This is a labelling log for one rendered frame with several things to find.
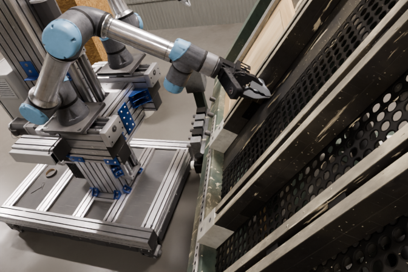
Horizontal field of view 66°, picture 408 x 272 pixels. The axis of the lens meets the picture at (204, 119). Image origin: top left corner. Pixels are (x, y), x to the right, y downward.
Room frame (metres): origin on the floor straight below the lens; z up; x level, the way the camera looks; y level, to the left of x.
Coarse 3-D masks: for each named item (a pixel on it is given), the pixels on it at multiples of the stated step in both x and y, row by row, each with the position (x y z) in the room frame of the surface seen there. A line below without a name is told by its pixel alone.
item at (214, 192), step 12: (216, 84) 1.55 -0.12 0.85; (216, 96) 1.41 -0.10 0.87; (216, 108) 1.28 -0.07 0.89; (216, 120) 1.16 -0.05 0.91; (204, 156) 1.03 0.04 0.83; (216, 156) 0.94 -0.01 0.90; (204, 168) 0.94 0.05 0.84; (216, 168) 0.88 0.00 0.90; (204, 180) 0.86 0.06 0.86; (216, 180) 0.82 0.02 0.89; (216, 192) 0.76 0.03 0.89; (216, 204) 0.71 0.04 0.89; (204, 216) 0.67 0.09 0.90; (192, 240) 0.63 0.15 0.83; (192, 252) 0.58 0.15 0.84; (204, 252) 0.54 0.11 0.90; (192, 264) 0.53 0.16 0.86; (204, 264) 0.50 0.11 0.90
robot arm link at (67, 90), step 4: (64, 80) 1.29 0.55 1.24; (68, 80) 1.32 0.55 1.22; (64, 84) 1.29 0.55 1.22; (68, 84) 1.30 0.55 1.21; (64, 88) 1.28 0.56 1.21; (68, 88) 1.29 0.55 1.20; (72, 88) 1.32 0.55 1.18; (60, 92) 1.24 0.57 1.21; (64, 92) 1.26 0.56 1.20; (68, 92) 1.28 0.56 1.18; (72, 92) 1.30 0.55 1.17; (60, 96) 1.23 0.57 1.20; (64, 96) 1.25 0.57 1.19; (68, 96) 1.28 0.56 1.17; (72, 96) 1.29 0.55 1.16; (64, 100) 1.26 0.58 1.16; (68, 100) 1.27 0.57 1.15; (72, 100) 1.28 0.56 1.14; (64, 104) 1.26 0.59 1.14
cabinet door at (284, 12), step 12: (288, 0) 1.25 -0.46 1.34; (276, 12) 1.31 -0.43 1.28; (288, 12) 1.16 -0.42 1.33; (276, 24) 1.23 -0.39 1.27; (264, 36) 1.29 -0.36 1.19; (276, 36) 1.14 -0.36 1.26; (252, 48) 1.37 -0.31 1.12; (264, 48) 1.20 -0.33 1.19; (252, 60) 1.27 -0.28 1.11; (252, 72) 1.17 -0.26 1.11; (228, 108) 1.19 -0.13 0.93
